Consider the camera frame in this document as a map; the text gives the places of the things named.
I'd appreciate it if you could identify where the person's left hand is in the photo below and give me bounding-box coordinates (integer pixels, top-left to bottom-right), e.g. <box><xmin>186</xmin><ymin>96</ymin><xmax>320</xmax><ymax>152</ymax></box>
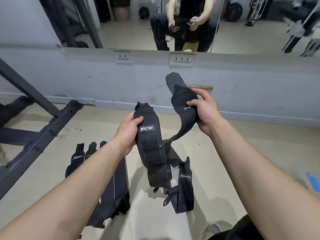
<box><xmin>113</xmin><ymin>112</ymin><xmax>144</xmax><ymax>158</ymax></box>

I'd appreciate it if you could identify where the person's right hand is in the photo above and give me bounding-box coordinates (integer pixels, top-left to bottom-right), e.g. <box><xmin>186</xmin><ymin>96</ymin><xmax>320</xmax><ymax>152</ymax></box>
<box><xmin>186</xmin><ymin>88</ymin><xmax>226</xmax><ymax>137</ymax></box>

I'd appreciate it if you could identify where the black padded lifting belt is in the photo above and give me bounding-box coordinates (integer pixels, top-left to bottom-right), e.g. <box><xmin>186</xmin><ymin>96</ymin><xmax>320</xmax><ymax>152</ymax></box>
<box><xmin>133</xmin><ymin>72</ymin><xmax>200</xmax><ymax>190</ymax></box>

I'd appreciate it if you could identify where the person's right forearm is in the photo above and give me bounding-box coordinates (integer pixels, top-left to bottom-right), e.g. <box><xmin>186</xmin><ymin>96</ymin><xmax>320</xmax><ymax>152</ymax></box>
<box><xmin>207</xmin><ymin>119</ymin><xmax>320</xmax><ymax>240</ymax></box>

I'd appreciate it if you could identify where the person's left forearm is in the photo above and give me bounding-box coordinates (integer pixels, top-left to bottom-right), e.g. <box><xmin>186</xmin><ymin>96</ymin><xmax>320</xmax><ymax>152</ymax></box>
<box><xmin>0</xmin><ymin>138</ymin><xmax>127</xmax><ymax>240</ymax></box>

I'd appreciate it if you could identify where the black wrap with green print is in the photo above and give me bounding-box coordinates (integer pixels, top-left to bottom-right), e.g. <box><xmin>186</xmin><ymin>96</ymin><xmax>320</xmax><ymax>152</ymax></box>
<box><xmin>85</xmin><ymin>141</ymin><xmax>98</xmax><ymax>161</ymax></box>

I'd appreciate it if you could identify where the black striped knee wrap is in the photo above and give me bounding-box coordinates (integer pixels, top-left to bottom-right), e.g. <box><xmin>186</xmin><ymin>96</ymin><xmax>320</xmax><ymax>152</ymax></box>
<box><xmin>86</xmin><ymin>157</ymin><xmax>131</xmax><ymax>228</ymax></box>

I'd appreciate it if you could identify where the black wrap with white print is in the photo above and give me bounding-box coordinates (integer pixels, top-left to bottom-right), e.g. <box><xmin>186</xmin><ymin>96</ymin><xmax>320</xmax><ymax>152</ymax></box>
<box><xmin>65</xmin><ymin>143</ymin><xmax>86</xmax><ymax>178</ymax></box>

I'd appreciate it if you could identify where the person's grey shoe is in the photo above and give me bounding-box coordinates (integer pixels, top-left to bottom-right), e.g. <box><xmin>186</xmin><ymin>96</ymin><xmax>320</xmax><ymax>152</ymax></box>
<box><xmin>201</xmin><ymin>221</ymin><xmax>228</xmax><ymax>240</ymax></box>

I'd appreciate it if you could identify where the person's black trouser leg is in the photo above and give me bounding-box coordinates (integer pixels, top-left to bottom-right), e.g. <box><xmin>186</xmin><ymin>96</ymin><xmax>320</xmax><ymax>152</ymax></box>
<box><xmin>208</xmin><ymin>214</ymin><xmax>265</xmax><ymax>240</ymax></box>

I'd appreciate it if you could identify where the blue floor object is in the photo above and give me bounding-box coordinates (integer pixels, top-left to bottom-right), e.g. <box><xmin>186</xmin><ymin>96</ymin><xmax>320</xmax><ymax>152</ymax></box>
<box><xmin>306</xmin><ymin>173</ymin><xmax>320</xmax><ymax>193</ymax></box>

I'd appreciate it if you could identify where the brass wall plate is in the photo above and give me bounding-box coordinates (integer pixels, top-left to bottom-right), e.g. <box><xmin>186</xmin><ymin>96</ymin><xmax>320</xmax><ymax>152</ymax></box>
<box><xmin>187</xmin><ymin>85</ymin><xmax>213</xmax><ymax>92</ymax></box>

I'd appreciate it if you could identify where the wide white wall socket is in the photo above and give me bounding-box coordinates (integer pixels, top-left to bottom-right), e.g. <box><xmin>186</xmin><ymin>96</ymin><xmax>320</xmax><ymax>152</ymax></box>
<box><xmin>170</xmin><ymin>53</ymin><xmax>195</xmax><ymax>68</ymax></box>

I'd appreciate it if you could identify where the small white wall socket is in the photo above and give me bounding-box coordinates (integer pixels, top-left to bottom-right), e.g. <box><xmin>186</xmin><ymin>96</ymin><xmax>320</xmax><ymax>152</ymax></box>
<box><xmin>116</xmin><ymin>53</ymin><xmax>133</xmax><ymax>65</ymax></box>

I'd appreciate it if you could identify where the black strap with small label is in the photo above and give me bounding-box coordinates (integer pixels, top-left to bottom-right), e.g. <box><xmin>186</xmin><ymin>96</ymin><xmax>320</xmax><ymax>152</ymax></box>
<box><xmin>163</xmin><ymin>156</ymin><xmax>195</xmax><ymax>214</ymax></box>

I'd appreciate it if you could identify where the wall mirror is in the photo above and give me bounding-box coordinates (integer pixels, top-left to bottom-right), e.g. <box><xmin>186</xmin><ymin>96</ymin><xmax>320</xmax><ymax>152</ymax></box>
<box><xmin>37</xmin><ymin>0</ymin><xmax>320</xmax><ymax>58</ymax></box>

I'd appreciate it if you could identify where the black metal rack frame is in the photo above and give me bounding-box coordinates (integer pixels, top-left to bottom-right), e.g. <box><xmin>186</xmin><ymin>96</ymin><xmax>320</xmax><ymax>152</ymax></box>
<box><xmin>0</xmin><ymin>58</ymin><xmax>84</xmax><ymax>201</ymax></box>

